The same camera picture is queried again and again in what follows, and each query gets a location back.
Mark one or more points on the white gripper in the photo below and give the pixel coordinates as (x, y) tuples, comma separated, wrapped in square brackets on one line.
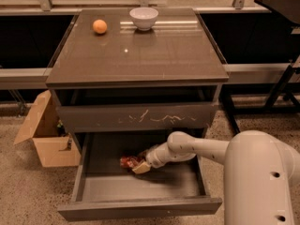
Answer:
[(154, 159)]

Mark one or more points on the red coke can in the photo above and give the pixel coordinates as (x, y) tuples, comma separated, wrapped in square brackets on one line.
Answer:
[(130, 162)]

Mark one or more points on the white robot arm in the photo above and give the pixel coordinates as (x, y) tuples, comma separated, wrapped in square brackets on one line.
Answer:
[(258, 173)]

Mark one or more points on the open middle drawer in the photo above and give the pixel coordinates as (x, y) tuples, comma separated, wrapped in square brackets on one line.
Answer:
[(104, 190)]

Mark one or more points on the closed scratched top drawer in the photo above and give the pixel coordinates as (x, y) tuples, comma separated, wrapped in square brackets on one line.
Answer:
[(134, 117)]

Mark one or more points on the dark brown drawer cabinet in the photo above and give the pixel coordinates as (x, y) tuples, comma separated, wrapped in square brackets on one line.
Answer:
[(173, 63)]

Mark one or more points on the open cardboard box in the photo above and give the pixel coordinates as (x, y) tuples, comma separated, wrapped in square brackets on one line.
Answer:
[(41, 127)]

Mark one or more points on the orange fruit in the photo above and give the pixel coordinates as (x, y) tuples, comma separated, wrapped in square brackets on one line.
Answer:
[(100, 27)]

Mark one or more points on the white ceramic bowl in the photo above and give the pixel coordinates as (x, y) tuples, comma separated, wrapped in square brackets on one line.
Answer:
[(143, 18)]

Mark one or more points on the black table at right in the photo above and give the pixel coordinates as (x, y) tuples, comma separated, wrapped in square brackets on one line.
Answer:
[(290, 9)]

